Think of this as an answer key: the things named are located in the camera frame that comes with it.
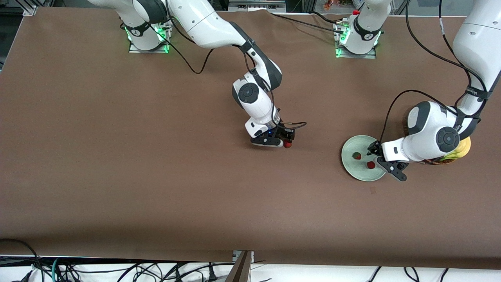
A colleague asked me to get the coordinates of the pale green round plate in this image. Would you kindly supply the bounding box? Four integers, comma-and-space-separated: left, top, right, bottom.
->
341, 135, 388, 182

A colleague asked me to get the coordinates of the brown wicker basket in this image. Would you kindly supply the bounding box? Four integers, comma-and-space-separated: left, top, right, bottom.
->
402, 106, 458, 165

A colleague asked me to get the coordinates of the brown table cover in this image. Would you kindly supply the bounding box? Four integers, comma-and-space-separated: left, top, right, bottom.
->
0, 7, 501, 271

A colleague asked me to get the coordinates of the yellow banana bunch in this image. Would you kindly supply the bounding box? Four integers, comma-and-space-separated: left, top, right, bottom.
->
442, 137, 472, 161

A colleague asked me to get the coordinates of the grey metal background box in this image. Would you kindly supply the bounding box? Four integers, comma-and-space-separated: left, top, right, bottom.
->
228, 0, 287, 12

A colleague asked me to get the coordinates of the black base cable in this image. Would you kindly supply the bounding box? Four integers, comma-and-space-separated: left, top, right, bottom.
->
269, 13, 346, 35

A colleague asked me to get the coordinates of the black looped floor cable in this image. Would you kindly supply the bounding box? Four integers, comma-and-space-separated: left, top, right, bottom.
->
0, 238, 44, 282

